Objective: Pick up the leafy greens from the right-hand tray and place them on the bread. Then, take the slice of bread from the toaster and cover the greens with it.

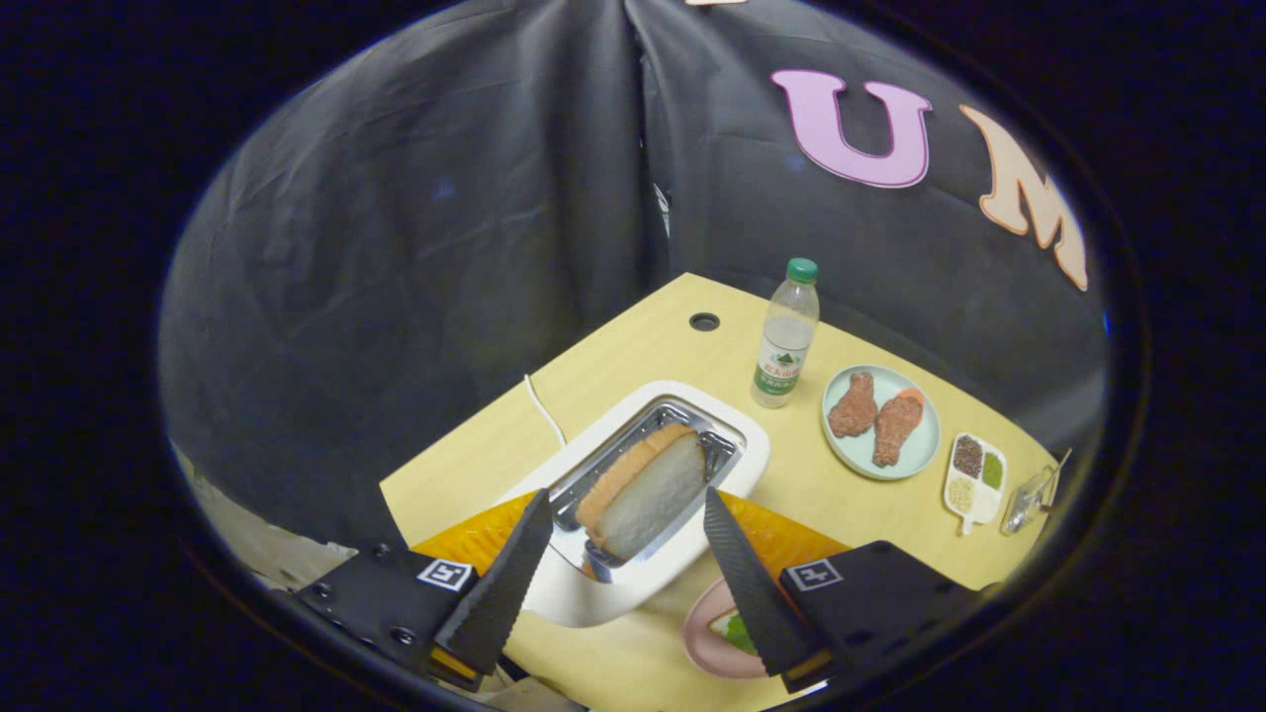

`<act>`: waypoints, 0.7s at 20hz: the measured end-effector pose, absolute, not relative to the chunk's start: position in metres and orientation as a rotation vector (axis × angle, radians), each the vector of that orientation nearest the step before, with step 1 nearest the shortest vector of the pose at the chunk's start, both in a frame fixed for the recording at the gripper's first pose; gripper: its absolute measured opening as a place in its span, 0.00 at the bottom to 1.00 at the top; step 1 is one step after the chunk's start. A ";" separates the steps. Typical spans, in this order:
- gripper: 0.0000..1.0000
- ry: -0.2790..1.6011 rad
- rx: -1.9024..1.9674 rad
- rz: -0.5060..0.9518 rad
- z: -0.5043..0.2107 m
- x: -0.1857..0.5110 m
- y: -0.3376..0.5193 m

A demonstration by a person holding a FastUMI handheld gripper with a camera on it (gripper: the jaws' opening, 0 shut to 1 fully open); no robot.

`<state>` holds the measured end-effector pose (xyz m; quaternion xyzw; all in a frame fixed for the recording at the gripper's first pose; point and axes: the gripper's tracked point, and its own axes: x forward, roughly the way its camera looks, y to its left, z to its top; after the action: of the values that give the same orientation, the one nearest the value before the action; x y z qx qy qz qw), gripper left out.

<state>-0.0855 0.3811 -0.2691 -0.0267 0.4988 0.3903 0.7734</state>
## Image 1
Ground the white toaster cable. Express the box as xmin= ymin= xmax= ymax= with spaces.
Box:
xmin=522 ymin=374 xmax=569 ymax=449

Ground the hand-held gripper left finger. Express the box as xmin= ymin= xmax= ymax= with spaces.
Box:
xmin=295 ymin=487 xmax=555 ymax=693

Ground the pink plate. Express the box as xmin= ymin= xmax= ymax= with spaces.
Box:
xmin=682 ymin=578 xmax=782 ymax=680

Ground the square clear glass cup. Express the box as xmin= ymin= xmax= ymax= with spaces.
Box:
xmin=1001 ymin=450 xmax=1072 ymax=536

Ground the white divided spice dish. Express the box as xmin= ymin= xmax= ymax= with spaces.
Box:
xmin=943 ymin=432 xmax=1009 ymax=536

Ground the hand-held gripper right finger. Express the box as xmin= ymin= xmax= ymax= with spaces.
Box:
xmin=702 ymin=485 xmax=982 ymax=695

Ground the plain white bread slice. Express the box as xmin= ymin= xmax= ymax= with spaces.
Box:
xmin=576 ymin=422 xmax=709 ymax=563

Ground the brown meat piece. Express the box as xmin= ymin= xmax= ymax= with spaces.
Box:
xmin=872 ymin=388 xmax=927 ymax=468
xmin=827 ymin=372 xmax=879 ymax=439

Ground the pale green plate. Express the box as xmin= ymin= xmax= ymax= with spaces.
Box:
xmin=821 ymin=364 xmax=942 ymax=482

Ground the white toaster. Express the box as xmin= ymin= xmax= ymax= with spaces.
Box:
xmin=499 ymin=381 xmax=771 ymax=629

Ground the black backdrop cloth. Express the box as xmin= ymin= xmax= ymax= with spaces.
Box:
xmin=158 ymin=0 xmax=1109 ymax=555

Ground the clear water bottle green cap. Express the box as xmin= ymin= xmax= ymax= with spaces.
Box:
xmin=750 ymin=257 xmax=821 ymax=409

